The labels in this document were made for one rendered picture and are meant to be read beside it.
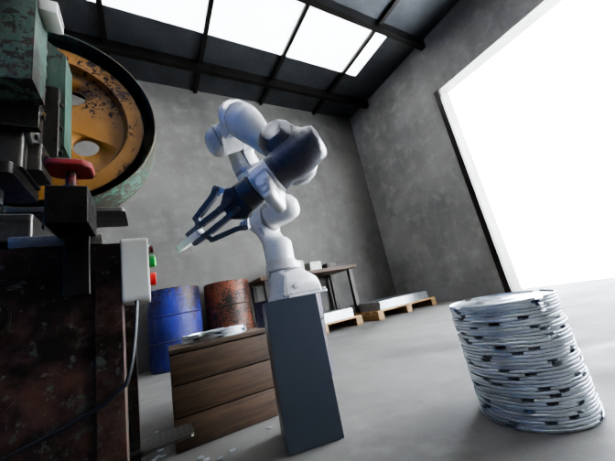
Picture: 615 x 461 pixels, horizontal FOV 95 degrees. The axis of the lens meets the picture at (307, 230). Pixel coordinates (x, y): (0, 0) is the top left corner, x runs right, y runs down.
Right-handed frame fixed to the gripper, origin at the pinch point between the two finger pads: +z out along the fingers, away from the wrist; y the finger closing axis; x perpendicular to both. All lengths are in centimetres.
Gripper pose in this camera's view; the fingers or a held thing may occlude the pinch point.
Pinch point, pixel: (190, 240)
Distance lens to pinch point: 72.6
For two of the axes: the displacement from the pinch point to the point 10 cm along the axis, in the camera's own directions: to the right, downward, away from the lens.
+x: -0.6, 1.0, -9.9
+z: -8.0, 5.9, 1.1
